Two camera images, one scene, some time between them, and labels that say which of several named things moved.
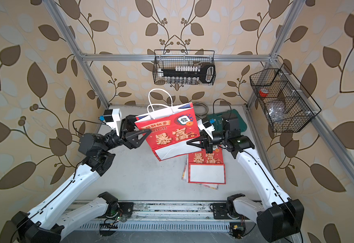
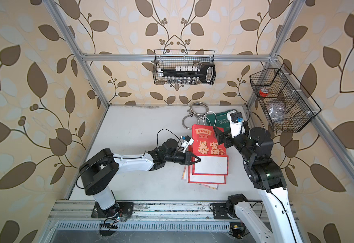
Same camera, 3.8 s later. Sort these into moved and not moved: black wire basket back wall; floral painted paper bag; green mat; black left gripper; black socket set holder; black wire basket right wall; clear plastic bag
Moved: black left gripper
Not moved: floral painted paper bag; black wire basket right wall; clear plastic bag; green mat; black wire basket back wall; black socket set holder
